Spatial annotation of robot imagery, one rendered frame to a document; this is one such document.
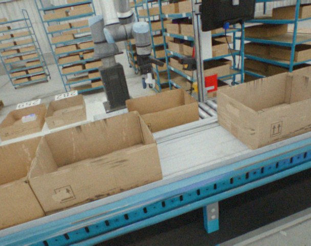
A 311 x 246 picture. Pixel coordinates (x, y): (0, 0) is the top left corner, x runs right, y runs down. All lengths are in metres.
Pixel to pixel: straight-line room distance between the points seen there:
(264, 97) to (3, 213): 1.16
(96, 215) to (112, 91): 1.21
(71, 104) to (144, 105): 0.84
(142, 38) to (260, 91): 0.69
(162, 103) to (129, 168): 0.87
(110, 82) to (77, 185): 1.15
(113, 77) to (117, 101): 0.20
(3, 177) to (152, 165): 0.64
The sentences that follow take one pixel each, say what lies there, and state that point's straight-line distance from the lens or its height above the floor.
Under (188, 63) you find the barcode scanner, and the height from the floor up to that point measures 1.05.
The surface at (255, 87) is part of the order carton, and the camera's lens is 1.19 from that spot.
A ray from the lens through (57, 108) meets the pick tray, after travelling 2.16.
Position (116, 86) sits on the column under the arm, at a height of 0.93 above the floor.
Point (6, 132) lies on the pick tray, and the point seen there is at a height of 0.81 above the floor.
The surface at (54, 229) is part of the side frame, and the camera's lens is 0.77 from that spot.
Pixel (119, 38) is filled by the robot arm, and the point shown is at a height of 1.30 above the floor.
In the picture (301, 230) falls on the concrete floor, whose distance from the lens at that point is 1.87.
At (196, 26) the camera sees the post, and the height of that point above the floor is 1.28.
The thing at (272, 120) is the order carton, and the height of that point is 1.01.
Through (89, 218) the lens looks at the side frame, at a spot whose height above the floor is 0.91.
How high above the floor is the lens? 1.42
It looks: 27 degrees down
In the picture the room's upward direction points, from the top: 10 degrees counter-clockwise
